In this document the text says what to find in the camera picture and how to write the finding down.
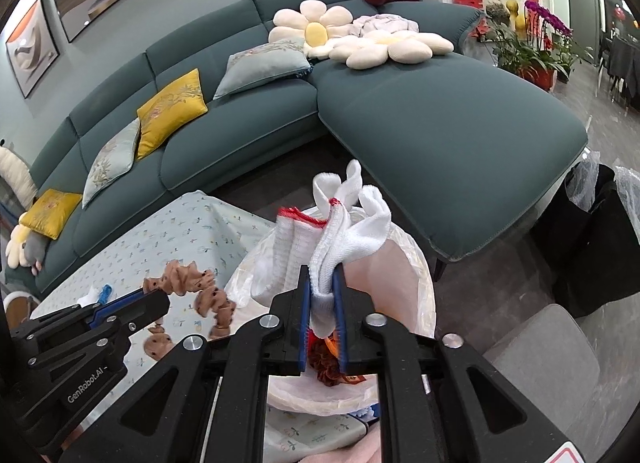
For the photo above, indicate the floral light blue tablecloth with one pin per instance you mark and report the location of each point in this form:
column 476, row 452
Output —
column 214, row 235

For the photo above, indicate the flat white daisy cushion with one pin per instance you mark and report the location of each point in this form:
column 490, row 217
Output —
column 406, row 47

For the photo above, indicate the black bin with plastic bag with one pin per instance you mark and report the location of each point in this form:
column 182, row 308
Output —
column 589, row 236

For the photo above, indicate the white knit glove red cuff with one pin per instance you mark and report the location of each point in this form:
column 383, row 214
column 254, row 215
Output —
column 353, row 223

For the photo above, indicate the light green cushion left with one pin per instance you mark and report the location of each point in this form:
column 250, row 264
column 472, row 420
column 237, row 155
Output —
column 114, row 160

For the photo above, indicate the abstract framed picture left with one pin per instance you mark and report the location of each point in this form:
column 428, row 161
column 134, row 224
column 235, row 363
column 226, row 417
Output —
column 31, row 48

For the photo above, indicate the blue measuring tape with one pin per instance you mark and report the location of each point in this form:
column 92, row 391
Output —
column 105, row 294

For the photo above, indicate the purple orchid plant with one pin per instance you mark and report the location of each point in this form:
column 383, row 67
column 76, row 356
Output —
column 544, row 13

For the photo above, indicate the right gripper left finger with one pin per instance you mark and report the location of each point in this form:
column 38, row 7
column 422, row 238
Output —
column 205, row 400

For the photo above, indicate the grey upholstered stool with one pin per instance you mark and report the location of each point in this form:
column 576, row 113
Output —
column 549, row 359

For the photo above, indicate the yellow embroidered cushion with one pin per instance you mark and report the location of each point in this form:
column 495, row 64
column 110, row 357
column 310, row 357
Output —
column 177, row 104
column 49, row 214

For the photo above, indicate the pink folded blanket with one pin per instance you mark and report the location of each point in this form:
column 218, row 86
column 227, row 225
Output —
column 381, row 23

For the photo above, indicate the potted green plant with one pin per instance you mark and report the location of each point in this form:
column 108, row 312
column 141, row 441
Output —
column 538, row 55

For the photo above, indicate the small daisy cushion left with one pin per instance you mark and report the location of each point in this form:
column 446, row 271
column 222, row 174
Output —
column 15, row 249

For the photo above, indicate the grey plush toy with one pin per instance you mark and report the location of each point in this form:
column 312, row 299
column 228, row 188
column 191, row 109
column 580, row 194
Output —
column 35, row 249

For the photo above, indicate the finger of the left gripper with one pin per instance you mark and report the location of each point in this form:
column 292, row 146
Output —
column 56, row 321
column 137, row 307

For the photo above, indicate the light green cushion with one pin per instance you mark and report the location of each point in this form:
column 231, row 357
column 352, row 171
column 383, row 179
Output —
column 114, row 160
column 263, row 64

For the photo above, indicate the yellow embroidered cushion left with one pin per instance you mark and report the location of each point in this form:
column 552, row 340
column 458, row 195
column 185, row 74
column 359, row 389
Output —
column 49, row 214

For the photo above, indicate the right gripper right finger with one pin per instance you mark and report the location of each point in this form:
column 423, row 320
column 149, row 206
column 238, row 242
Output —
column 440, row 400

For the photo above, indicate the dark green sectional sofa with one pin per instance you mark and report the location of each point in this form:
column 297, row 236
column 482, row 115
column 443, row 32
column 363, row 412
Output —
column 462, row 148

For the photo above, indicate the upright white daisy cushion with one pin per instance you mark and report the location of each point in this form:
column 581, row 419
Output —
column 320, row 27

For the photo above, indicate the white textured cloth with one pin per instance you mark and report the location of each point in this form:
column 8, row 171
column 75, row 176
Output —
column 91, row 297

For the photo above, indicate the light green cushion right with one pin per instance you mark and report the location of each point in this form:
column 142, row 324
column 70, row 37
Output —
column 263, row 64

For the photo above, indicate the round wooden side table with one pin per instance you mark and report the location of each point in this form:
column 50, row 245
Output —
column 18, row 307

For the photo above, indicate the yellow embroidered cushion centre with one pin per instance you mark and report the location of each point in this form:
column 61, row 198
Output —
column 177, row 104

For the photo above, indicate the white plush animal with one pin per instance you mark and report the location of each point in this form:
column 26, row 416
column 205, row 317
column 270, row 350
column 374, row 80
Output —
column 15, row 172

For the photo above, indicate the trash bin with white liner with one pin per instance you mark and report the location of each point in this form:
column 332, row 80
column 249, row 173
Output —
column 397, row 278

